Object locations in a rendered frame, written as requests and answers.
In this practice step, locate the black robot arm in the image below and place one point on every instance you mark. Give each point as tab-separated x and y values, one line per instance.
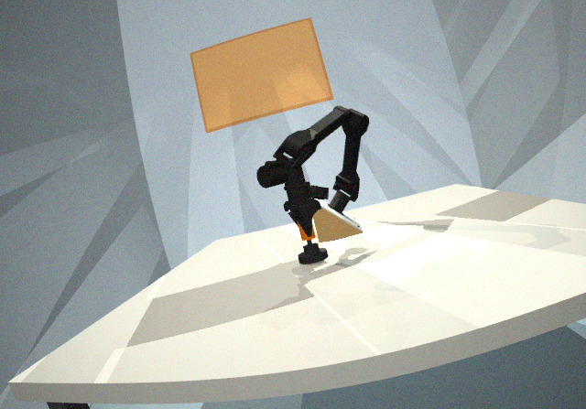
302	145

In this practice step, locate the orange knob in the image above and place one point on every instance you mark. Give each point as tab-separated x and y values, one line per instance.
303	235

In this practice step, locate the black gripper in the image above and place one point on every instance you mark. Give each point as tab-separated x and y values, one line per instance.
302	209

